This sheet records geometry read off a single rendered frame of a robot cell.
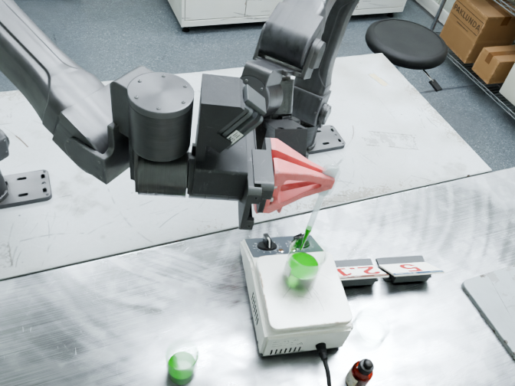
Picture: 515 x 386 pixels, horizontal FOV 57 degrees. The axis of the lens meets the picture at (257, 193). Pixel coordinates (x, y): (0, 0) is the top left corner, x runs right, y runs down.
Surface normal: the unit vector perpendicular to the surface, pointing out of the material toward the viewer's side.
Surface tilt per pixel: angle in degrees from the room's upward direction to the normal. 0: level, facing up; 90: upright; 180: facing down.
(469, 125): 0
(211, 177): 91
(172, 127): 92
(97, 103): 27
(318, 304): 0
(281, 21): 22
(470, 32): 90
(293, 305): 0
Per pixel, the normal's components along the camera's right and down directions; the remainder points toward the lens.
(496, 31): 0.28, 0.75
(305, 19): -0.05, -0.39
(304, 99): -0.40, 0.40
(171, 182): 0.11, 0.46
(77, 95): 0.49, -0.39
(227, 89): 0.17, -0.65
